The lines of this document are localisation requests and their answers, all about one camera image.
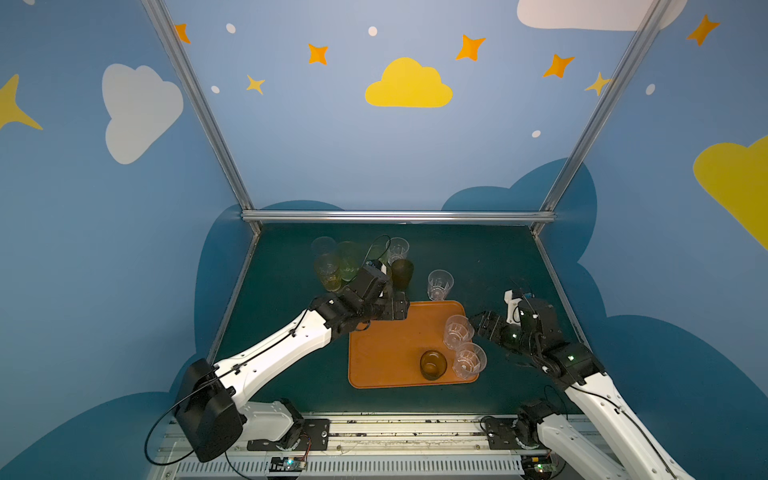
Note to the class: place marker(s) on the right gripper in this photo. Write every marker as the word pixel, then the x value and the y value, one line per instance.
pixel 496 327

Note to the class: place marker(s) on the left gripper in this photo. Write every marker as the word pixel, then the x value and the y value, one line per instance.
pixel 389 297

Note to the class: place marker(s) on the clear faceted glass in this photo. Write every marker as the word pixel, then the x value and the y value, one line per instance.
pixel 469 361
pixel 439 284
pixel 457 331
pixel 398 249

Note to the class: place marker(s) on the orange plastic tray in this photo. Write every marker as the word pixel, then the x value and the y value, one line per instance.
pixel 387 354

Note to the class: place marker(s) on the small olive textured cup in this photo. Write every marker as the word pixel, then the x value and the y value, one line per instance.
pixel 433 365

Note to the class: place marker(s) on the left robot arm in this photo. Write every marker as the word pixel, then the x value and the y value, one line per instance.
pixel 214 405

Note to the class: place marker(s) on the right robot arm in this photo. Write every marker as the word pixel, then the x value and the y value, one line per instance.
pixel 531 329

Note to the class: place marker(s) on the dark olive textured cup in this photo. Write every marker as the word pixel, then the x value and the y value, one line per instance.
pixel 402 273

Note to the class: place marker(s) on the clear faceted glass back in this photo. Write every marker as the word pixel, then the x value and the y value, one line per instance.
pixel 398 249

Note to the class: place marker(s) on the tall green glass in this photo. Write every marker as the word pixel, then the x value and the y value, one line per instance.
pixel 350 259

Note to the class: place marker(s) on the tall amber glass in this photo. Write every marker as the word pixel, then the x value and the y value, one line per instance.
pixel 327 269

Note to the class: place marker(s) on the tall clear bluish glass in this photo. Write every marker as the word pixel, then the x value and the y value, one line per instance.
pixel 324 245

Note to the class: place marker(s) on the right controller board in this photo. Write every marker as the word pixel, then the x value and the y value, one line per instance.
pixel 537 467

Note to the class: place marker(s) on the controller board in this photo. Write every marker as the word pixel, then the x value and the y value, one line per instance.
pixel 293 465
pixel 537 467

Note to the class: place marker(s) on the left controller board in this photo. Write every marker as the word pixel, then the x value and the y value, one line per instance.
pixel 293 465

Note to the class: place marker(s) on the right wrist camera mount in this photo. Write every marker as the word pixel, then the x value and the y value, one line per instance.
pixel 513 298

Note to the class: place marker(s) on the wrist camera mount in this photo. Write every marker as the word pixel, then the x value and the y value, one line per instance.
pixel 513 298
pixel 381 267

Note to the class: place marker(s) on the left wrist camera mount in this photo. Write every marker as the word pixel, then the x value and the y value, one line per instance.
pixel 381 267

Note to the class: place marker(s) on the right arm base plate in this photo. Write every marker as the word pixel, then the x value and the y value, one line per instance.
pixel 509 433

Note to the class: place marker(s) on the front aluminium rail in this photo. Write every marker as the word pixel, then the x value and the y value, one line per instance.
pixel 363 446

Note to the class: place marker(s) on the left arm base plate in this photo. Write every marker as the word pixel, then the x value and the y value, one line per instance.
pixel 312 434

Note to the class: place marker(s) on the aluminium rear frame bar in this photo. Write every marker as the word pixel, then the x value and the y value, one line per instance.
pixel 474 217

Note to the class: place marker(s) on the aluminium right frame post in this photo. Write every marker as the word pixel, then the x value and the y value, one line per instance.
pixel 641 42

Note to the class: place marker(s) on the aluminium frame post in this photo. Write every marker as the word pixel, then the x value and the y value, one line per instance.
pixel 173 46
pixel 641 42

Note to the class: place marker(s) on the aluminium left frame post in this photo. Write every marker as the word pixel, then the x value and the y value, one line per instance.
pixel 173 46

